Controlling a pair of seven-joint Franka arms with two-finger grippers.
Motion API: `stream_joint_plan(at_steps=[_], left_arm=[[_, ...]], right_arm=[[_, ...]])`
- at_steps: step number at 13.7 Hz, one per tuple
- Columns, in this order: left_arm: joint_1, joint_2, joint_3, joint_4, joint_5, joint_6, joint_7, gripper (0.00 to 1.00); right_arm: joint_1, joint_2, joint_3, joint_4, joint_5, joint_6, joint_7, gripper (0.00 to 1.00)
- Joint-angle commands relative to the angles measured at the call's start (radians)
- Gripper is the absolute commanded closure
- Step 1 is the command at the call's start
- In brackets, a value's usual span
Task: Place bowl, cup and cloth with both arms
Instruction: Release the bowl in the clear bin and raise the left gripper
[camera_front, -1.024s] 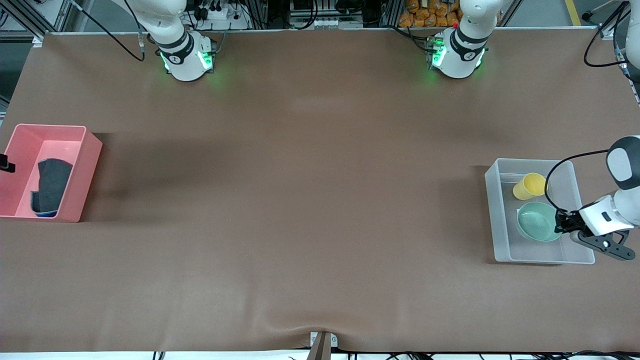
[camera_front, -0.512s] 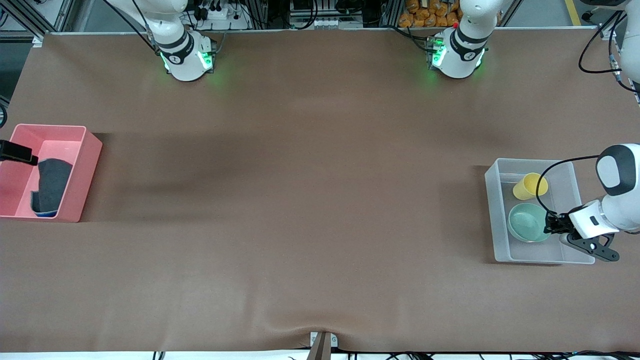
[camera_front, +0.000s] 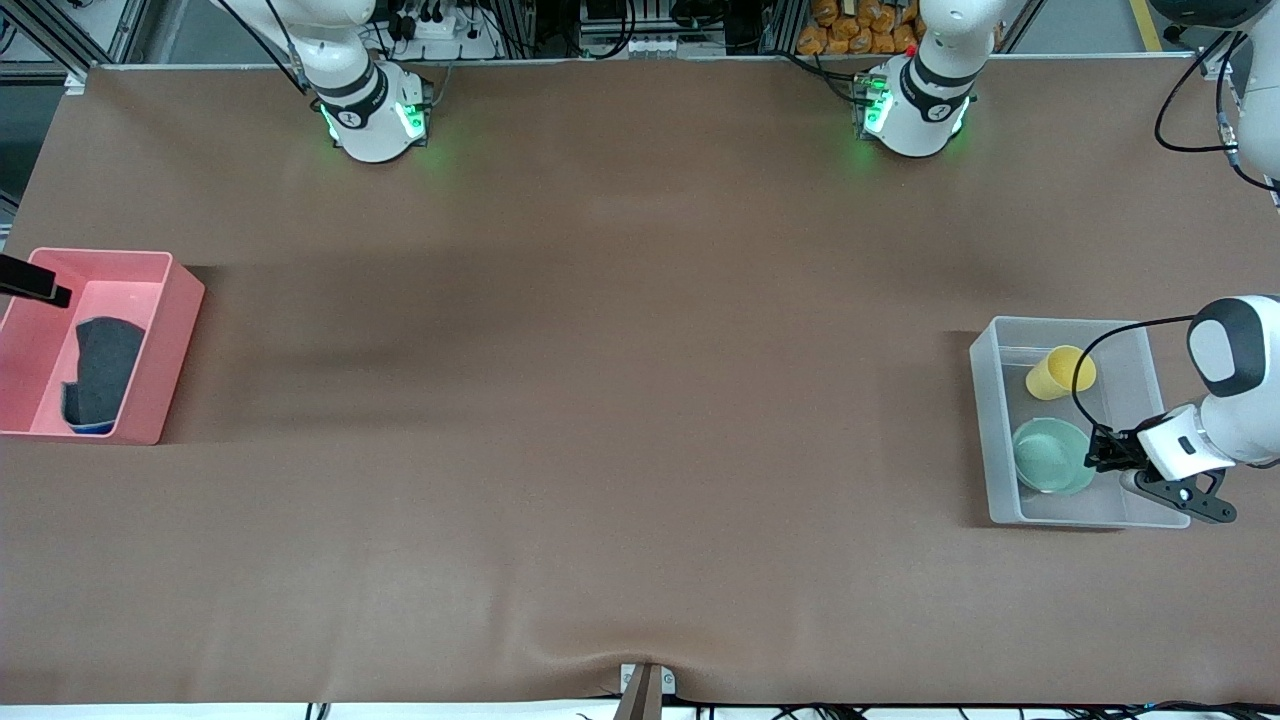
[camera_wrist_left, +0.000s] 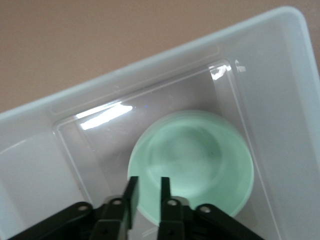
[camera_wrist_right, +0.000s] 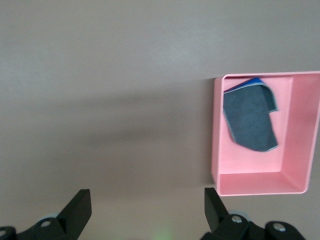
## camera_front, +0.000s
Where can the pile of orange objects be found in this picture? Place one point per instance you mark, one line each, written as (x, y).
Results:
(850, 35)

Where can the yellow cup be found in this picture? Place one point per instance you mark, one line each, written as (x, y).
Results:
(1055, 375)

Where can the blue cloth with grey hem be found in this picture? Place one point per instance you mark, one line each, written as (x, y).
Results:
(105, 370)

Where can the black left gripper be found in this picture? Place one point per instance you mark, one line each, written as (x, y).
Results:
(1117, 450)

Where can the mint green bowl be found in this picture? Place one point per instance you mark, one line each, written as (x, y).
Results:
(1050, 455)

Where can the clear plastic bin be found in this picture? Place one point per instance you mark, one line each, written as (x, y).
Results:
(1130, 400)

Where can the brown table mat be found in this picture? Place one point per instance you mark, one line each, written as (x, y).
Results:
(640, 300)

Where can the brown camera post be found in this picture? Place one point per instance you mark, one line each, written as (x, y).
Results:
(640, 700)

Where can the pink plastic bin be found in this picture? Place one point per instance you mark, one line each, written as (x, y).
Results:
(170, 340)

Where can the metal bracket plate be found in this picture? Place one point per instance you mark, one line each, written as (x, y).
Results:
(627, 680)

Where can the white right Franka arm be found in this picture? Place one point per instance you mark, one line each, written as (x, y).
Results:
(365, 130)

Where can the aluminium frame profile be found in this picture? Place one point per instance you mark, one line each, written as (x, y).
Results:
(1208, 68)
(110, 30)

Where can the white power strip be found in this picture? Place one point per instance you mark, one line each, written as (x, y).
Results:
(450, 40)

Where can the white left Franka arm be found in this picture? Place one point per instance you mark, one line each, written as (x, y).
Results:
(930, 110)

